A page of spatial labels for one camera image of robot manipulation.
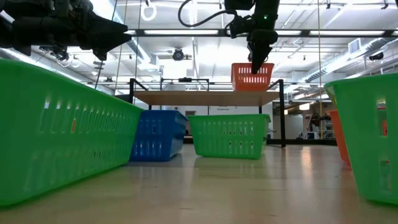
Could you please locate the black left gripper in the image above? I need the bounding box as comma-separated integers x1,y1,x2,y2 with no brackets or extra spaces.
43,9,133,62

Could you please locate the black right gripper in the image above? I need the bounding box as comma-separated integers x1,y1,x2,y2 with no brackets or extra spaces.
247,29,279,75

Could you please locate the orange plastic basket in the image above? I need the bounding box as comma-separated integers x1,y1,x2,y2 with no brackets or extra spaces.
326,109,352,166
231,62,275,92

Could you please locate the green plastic basket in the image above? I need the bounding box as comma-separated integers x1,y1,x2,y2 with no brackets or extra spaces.
187,113,272,161
323,73,398,206
0,58,144,208

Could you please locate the blue plastic basket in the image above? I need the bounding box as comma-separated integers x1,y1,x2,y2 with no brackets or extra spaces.
129,109,189,162

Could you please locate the wooden shelf with black legs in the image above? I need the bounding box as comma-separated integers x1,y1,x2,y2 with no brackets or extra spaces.
129,77,286,149

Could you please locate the yellow hanging cord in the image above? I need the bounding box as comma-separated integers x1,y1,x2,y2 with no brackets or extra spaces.
113,0,128,96
317,0,323,140

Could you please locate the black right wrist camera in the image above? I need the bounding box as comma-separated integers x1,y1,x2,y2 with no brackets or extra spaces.
228,14,251,40

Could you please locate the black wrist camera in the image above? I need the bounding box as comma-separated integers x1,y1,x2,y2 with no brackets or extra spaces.
51,0,94,15
228,14,251,40

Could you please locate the silver ceiling air duct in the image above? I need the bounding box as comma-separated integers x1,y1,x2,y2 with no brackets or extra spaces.
124,37,150,63
303,37,398,84

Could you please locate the black hanging cable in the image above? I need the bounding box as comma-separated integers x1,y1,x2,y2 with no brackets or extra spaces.
94,0,118,91

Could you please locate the white coiled cable ring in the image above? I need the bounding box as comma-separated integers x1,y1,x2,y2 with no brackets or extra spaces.
140,2,158,22

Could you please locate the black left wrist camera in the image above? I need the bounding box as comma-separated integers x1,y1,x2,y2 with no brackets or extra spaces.
51,0,94,15

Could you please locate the black overhead frame bar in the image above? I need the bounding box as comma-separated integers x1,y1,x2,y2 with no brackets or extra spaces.
124,29,398,39

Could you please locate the black overhead camera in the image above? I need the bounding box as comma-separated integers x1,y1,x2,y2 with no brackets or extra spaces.
172,48,185,62

